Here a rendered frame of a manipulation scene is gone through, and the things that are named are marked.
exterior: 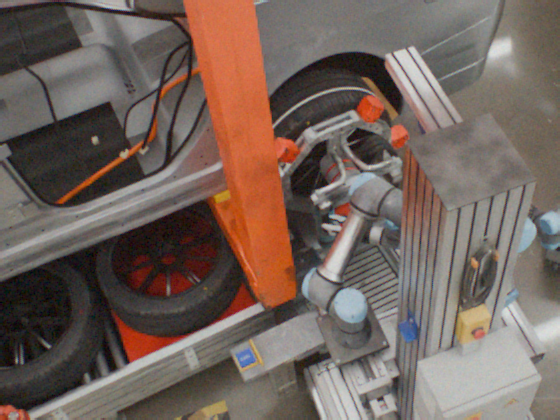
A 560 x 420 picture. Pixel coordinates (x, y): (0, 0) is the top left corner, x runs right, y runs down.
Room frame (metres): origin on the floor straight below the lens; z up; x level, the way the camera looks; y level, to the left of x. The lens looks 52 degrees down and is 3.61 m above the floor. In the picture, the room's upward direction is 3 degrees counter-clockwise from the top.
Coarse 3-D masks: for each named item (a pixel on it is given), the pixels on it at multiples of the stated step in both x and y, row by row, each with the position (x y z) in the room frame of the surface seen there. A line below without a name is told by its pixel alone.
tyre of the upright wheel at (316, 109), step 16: (288, 80) 2.45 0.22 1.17; (304, 80) 2.44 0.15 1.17; (320, 80) 2.44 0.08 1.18; (336, 80) 2.45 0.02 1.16; (352, 80) 2.49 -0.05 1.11; (272, 96) 2.39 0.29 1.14; (288, 96) 2.36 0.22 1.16; (304, 96) 2.35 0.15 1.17; (320, 96) 2.34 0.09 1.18; (336, 96) 2.34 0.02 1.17; (352, 96) 2.36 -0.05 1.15; (272, 112) 2.32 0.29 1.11; (304, 112) 2.26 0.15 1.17; (320, 112) 2.27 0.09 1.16; (336, 112) 2.30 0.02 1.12; (384, 112) 2.40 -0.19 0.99; (288, 128) 2.21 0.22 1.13; (304, 128) 2.23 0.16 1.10
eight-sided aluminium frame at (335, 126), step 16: (352, 112) 2.29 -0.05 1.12; (320, 128) 2.22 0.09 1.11; (336, 128) 2.21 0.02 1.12; (352, 128) 2.24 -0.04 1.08; (368, 128) 2.27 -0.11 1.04; (384, 128) 2.31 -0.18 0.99; (304, 144) 2.16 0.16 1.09; (384, 160) 2.31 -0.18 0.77; (288, 176) 2.10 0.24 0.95; (288, 192) 2.10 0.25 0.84; (288, 208) 2.09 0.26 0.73; (304, 208) 2.13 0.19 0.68
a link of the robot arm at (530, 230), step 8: (528, 224) 1.46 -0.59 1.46; (528, 232) 1.44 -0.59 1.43; (536, 232) 1.46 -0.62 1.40; (528, 240) 1.44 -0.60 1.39; (520, 248) 1.42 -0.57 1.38; (512, 272) 1.46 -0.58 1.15; (512, 280) 1.48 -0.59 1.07; (512, 288) 1.45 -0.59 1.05; (512, 296) 1.43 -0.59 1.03; (504, 304) 1.42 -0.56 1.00
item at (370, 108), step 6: (366, 96) 2.34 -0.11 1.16; (372, 96) 2.36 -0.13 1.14; (366, 102) 2.32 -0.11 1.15; (372, 102) 2.31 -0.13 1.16; (378, 102) 2.33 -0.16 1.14; (360, 108) 2.32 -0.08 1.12; (366, 108) 2.30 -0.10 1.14; (372, 108) 2.28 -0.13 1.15; (378, 108) 2.29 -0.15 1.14; (360, 114) 2.30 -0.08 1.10; (366, 114) 2.28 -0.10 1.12; (372, 114) 2.28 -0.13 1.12; (378, 114) 2.29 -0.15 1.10; (366, 120) 2.27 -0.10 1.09; (372, 120) 2.28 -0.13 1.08
